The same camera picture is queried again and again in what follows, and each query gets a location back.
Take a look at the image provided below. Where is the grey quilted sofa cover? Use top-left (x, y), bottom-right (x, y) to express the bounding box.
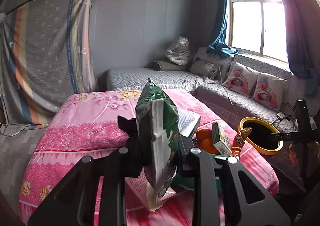
top-left (106, 53), bottom-right (320, 187)

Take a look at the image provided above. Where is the grey pillow under tiger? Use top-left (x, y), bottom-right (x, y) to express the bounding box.
top-left (151, 60), bottom-right (188, 71)

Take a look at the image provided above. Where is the orange fruit lower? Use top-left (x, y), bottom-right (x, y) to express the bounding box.
top-left (198, 138), bottom-right (220, 155)

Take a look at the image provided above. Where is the white power strip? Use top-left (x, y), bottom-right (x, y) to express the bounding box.
top-left (276, 112), bottom-right (286, 119)

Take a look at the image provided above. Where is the left baby print pillow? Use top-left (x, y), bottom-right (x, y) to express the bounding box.
top-left (223, 63), bottom-right (259, 96)

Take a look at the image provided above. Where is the person right hand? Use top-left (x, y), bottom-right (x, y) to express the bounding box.
top-left (288, 140), bottom-right (320, 169)

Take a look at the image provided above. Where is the green snack bag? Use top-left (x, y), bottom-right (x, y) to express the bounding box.
top-left (136, 78), bottom-right (180, 211)

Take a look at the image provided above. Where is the green white medicine box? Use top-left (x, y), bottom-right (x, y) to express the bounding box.
top-left (212, 122), bottom-right (232, 156)

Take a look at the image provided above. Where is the blue curtain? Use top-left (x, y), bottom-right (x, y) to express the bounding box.
top-left (208, 0), bottom-right (238, 57)

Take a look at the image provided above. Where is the paper leaflet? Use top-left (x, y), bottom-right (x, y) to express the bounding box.
top-left (125, 170), bottom-right (177, 212)

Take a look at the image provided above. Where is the pink floral table cover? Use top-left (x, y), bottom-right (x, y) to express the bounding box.
top-left (19, 89), bottom-right (279, 225)

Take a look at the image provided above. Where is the orange candy wrapper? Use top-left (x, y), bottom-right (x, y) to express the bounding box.
top-left (231, 127), bottom-right (252, 157)

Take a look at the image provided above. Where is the striped grey hanging sheet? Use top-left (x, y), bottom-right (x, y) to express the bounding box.
top-left (1, 0), bottom-right (97, 137)

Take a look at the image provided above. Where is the orange fruit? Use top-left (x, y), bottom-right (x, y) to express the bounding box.
top-left (196, 128), bottom-right (212, 144)
top-left (198, 138), bottom-right (220, 155)

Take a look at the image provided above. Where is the window frame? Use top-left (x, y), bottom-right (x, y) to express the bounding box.
top-left (226, 0), bottom-right (287, 62)

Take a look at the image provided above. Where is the grey cushion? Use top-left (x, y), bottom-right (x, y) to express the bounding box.
top-left (189, 60), bottom-right (219, 79)

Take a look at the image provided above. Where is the green white tissue pack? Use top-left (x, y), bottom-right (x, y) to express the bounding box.
top-left (178, 109), bottom-right (201, 138)

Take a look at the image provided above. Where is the orange fruit upper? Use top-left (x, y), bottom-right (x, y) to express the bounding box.
top-left (196, 128), bottom-right (212, 144)

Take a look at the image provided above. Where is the purple curtain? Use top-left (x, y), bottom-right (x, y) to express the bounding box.
top-left (283, 0), bottom-right (319, 96)

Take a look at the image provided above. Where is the white tiger plush toy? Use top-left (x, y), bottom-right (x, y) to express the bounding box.
top-left (165, 36), bottom-right (192, 66)

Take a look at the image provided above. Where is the white power cable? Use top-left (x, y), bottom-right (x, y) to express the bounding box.
top-left (218, 65), bottom-right (242, 122)

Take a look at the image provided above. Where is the yellow rimmed trash bin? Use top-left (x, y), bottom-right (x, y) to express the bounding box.
top-left (238, 117), bottom-right (284, 156)

